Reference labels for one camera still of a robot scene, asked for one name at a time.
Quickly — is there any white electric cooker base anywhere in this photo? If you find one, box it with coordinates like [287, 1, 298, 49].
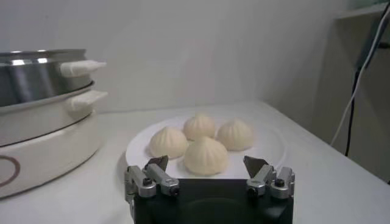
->
[0, 81, 109, 199]

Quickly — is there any white steamed baozi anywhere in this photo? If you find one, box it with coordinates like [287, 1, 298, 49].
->
[216, 118, 255, 152]
[182, 114, 216, 141]
[148, 126, 189, 159]
[183, 136, 229, 177]

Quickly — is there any white power cable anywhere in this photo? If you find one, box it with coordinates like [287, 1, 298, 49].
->
[330, 12, 390, 147]

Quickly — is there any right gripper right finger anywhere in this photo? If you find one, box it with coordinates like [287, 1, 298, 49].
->
[243, 155, 296, 200]

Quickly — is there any white round plate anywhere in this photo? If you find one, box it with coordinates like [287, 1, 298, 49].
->
[125, 117, 287, 180]

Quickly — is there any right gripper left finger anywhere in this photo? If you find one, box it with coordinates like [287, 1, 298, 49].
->
[124, 155, 181, 204]

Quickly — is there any black cable with plug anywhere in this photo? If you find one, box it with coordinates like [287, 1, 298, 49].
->
[345, 1, 390, 158]

